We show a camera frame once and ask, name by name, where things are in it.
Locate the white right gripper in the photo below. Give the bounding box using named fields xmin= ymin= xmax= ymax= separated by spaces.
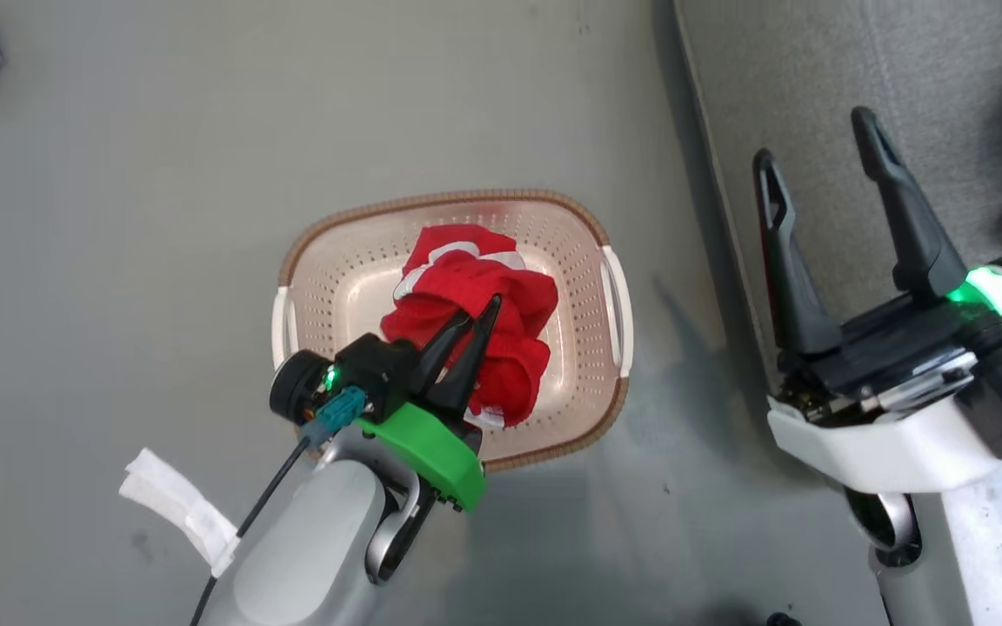
xmin=752 ymin=105 xmax=1002 ymax=495

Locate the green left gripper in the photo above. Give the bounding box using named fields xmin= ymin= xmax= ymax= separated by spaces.
xmin=334 ymin=295 xmax=503 ymax=512

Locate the red white-striped garment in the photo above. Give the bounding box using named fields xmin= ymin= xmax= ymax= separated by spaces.
xmin=379 ymin=223 xmax=560 ymax=430

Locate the grey fabric sofa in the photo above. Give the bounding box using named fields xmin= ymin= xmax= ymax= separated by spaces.
xmin=672 ymin=0 xmax=1002 ymax=475

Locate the perforated beige laundry basket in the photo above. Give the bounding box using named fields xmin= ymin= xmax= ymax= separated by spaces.
xmin=271 ymin=189 xmax=636 ymax=475

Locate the white tape label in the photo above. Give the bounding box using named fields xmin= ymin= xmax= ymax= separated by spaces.
xmin=118 ymin=447 xmax=242 ymax=580

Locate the teal left cable connector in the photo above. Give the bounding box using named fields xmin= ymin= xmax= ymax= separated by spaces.
xmin=296 ymin=386 xmax=370 ymax=450

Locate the thin black cable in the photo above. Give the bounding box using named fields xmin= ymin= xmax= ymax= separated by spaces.
xmin=190 ymin=435 xmax=315 ymax=626

